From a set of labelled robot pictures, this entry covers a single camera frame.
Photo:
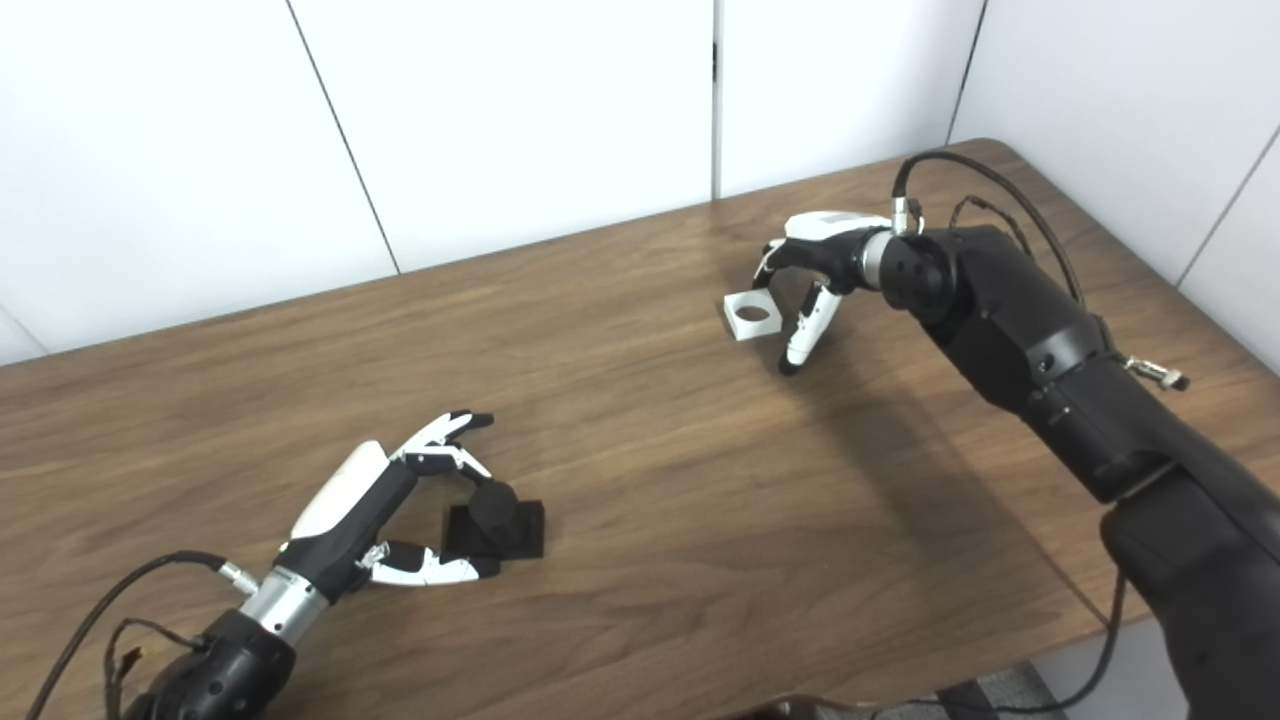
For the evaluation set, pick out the white square piece with hole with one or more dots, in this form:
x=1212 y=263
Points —
x=740 y=328

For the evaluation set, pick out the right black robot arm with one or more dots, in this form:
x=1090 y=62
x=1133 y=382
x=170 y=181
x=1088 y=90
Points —
x=1080 y=400

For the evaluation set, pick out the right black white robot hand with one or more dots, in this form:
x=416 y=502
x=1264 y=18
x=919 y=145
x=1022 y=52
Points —
x=830 y=245

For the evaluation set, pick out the black peg with square base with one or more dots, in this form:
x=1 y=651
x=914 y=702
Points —
x=495 y=515

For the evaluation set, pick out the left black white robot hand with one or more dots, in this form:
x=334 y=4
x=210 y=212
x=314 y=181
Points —
x=340 y=510

